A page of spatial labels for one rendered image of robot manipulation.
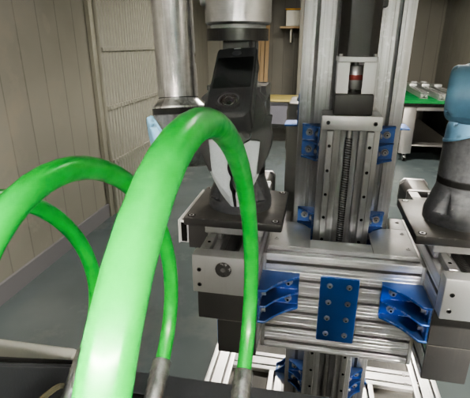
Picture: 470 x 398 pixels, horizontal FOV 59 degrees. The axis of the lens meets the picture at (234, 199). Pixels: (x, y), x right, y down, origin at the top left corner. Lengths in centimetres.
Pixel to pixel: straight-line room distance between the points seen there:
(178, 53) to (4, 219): 74
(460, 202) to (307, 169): 38
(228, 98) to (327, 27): 67
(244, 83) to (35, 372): 38
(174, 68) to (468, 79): 55
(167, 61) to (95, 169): 67
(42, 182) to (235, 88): 27
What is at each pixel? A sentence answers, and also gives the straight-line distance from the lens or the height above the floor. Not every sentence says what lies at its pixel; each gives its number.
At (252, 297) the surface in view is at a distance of 41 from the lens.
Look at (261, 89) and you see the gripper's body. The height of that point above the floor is 135.
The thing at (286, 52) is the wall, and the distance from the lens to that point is 801.
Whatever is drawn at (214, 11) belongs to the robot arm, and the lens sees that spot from 48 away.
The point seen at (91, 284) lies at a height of 118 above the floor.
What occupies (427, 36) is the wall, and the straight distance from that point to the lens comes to 818.
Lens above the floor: 140
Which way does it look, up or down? 21 degrees down
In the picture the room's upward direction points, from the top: straight up
